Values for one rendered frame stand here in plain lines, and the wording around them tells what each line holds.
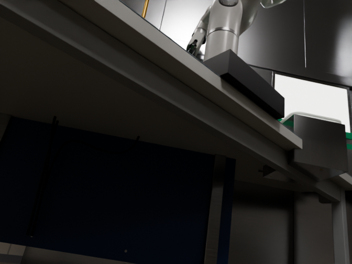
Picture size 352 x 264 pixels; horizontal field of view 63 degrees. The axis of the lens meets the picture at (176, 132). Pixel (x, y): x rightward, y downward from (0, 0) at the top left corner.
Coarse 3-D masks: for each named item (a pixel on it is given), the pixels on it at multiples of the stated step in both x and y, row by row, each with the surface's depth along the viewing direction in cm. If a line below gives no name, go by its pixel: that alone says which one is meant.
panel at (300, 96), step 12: (276, 84) 149; (288, 84) 150; (300, 84) 151; (312, 84) 152; (288, 96) 147; (300, 96) 148; (312, 96) 149; (324, 96) 150; (336, 96) 152; (288, 108) 145; (300, 108) 146; (312, 108) 147; (324, 108) 148; (336, 108) 149; (348, 120) 147; (348, 132) 145
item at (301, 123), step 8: (288, 120) 93; (296, 120) 89; (304, 120) 90; (312, 120) 90; (320, 120) 90; (296, 128) 88; (304, 128) 88; (312, 128) 89; (320, 128) 89; (328, 128) 90; (336, 128) 90; (344, 128) 91; (304, 136) 88; (312, 136) 88; (320, 136) 88; (328, 136) 89; (336, 136) 89; (344, 136) 89; (336, 144) 88; (344, 144) 88
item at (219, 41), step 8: (216, 32) 81; (224, 32) 80; (232, 32) 81; (208, 40) 82; (216, 40) 80; (224, 40) 79; (232, 40) 80; (208, 48) 81; (216, 48) 79; (224, 48) 78; (232, 48) 79; (208, 56) 79
